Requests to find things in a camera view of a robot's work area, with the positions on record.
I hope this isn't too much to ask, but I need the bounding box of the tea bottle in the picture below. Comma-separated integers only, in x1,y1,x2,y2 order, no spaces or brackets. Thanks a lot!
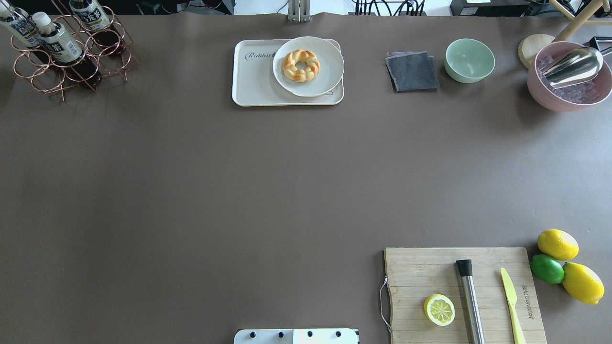
32,11,101,90

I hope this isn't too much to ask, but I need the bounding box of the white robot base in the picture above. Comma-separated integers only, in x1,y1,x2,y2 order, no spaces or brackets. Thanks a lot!
233,327,360,344

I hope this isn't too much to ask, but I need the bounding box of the white serving tray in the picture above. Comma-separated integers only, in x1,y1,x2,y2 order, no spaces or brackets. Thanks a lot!
232,39,345,107

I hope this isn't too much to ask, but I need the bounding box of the tea bottle right end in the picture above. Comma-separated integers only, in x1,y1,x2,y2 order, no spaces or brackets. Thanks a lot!
69,0,125,56

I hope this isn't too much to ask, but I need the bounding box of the tea bottle end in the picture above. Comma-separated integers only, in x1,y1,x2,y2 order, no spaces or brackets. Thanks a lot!
69,0,125,56
0,0,50,65

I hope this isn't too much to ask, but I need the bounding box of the tea bottle left end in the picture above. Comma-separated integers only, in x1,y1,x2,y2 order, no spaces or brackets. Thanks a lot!
0,0,50,65

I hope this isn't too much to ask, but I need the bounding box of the white round plate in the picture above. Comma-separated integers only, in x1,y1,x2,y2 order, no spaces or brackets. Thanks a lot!
272,36,345,97

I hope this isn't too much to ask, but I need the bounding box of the grey folded cloth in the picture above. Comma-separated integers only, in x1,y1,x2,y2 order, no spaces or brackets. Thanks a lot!
385,52,439,92

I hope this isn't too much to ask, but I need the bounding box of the wooden cutting board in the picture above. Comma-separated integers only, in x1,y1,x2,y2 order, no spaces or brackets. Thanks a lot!
384,247,547,344

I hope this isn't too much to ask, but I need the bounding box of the steel muddler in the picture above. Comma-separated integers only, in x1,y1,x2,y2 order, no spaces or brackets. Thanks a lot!
456,259,486,344

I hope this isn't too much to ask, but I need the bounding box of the half lemon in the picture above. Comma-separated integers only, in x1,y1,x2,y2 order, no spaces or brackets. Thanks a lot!
424,293,456,326

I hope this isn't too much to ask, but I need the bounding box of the green ceramic bowl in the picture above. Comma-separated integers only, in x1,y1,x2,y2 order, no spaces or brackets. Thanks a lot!
444,38,496,84

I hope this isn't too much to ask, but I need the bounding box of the yellow plastic knife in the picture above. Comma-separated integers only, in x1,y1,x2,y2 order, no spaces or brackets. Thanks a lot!
499,268,526,344

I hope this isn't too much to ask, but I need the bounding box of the wooden stand base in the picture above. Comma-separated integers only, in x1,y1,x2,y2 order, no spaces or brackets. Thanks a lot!
517,33,555,68

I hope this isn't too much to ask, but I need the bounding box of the green lime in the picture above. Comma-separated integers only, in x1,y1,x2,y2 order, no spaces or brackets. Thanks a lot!
530,253,565,284

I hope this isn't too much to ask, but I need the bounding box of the upper yellow lemon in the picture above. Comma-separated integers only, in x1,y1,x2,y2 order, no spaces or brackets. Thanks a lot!
537,229,579,261

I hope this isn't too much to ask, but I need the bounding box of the yellow lemon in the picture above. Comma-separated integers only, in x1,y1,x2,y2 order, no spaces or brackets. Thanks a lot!
537,229,579,261
562,263,605,305

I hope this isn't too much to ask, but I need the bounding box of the pink ice bowl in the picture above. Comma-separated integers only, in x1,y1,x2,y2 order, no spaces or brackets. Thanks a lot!
527,41,611,112

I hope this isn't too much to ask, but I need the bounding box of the metal ice scoop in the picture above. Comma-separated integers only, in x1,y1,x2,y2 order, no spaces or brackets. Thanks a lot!
543,46,604,89

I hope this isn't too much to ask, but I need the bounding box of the lower yellow lemon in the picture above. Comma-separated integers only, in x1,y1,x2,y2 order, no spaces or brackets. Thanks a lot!
562,263,605,305

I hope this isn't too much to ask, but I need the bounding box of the braided ring bread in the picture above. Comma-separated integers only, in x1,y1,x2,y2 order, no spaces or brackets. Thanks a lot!
282,49,321,83

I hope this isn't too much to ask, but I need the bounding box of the aluminium frame post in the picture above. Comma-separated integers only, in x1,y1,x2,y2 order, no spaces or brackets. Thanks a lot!
288,0,312,22

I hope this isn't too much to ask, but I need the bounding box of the copper wire bottle rack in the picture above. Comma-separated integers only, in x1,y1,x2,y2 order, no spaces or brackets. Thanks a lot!
1,0,140,100

